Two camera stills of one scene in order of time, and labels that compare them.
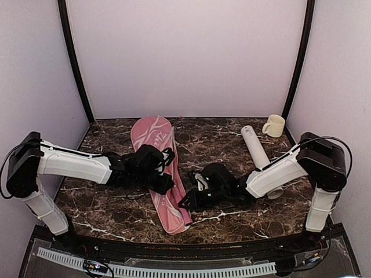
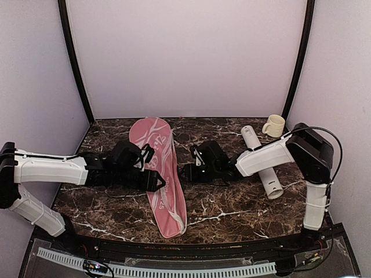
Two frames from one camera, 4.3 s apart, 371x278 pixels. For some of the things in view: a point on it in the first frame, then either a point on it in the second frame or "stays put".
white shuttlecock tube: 258,156 stays put
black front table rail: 295,243 stays put
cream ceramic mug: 275,126 stays put
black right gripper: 193,194 to 191,175
